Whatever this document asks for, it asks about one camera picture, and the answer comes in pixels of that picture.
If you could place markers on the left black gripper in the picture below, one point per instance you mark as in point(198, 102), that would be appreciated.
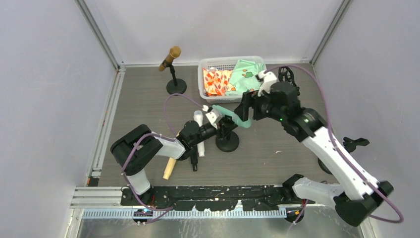
point(222, 126)

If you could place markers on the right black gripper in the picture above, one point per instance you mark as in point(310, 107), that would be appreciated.
point(248, 104)

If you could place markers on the green microphone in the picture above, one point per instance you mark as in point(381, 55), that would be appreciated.
point(235, 118)

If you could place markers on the black tripod shock-mount stand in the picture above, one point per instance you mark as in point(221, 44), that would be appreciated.
point(286, 74)

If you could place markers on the black round-base mic stand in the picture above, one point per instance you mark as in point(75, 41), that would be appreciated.
point(175, 85)

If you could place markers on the cream yellow microphone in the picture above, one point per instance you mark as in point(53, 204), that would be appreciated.
point(169, 169)

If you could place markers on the gold brown microphone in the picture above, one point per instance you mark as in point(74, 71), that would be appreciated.
point(174, 53)

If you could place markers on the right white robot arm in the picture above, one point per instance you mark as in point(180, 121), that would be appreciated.
point(357, 194)

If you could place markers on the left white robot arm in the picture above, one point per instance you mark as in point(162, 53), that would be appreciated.
point(136, 149)

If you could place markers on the green patterned cloth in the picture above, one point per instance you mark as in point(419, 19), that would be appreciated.
point(243, 77)

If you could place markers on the white plastic basket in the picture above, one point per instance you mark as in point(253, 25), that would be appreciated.
point(221, 63)

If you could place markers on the orange patterned cloth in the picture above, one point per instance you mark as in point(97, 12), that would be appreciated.
point(217, 82)

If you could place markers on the black microphone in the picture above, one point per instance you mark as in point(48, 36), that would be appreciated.
point(194, 161)

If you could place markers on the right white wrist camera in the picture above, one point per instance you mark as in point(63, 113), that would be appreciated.
point(267, 79)

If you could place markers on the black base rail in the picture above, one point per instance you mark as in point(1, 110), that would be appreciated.
point(218, 198)

